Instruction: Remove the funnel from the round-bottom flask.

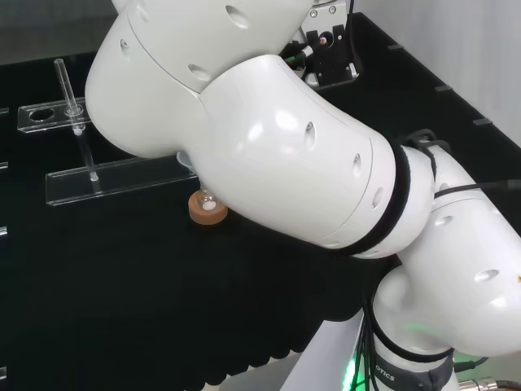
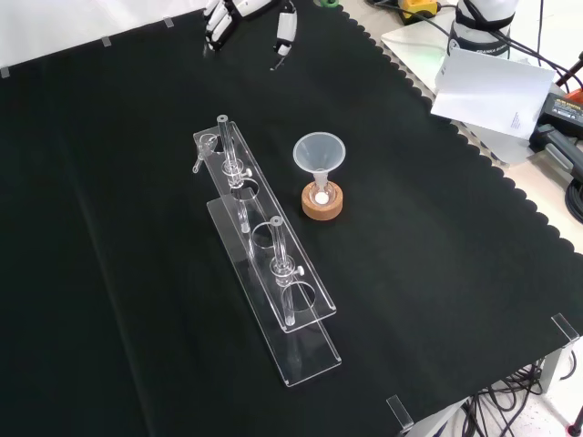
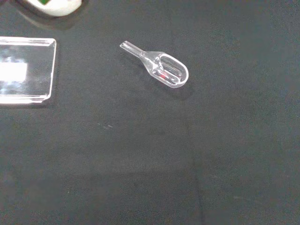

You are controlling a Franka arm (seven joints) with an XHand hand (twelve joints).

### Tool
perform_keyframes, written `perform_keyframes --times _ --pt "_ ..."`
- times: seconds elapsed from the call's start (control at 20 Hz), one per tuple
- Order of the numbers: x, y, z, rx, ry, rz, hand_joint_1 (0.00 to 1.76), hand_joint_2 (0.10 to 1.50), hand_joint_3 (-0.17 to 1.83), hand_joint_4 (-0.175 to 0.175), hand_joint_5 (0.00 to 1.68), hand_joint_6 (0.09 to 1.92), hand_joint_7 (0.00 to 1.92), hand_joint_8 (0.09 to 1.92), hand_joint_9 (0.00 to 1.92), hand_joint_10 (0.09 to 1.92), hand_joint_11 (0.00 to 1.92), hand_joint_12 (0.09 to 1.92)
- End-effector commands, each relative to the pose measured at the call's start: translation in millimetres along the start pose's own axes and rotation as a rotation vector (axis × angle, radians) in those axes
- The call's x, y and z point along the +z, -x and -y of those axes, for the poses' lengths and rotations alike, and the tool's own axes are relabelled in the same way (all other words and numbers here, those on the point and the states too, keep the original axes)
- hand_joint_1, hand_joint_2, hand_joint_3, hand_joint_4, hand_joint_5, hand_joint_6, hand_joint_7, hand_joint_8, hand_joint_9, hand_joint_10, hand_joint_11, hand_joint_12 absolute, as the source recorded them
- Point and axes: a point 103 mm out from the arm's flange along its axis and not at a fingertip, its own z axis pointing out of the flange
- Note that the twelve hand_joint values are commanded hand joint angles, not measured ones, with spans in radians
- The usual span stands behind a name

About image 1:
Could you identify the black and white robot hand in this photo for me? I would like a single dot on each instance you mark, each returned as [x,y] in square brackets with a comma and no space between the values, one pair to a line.
[331,61]

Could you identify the clear funnel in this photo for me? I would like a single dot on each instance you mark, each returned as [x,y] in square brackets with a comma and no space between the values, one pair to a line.
[186,159]

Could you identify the clear round-bottom flask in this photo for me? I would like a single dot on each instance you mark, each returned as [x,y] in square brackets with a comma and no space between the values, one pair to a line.
[207,200]

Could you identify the clear acrylic funnel stand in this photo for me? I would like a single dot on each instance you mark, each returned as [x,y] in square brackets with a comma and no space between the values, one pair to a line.
[122,179]

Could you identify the black bench cloth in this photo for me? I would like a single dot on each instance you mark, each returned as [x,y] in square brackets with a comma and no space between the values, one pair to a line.
[122,285]

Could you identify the grey robot pedestal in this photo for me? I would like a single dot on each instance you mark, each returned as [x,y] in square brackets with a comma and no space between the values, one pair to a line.
[321,358]

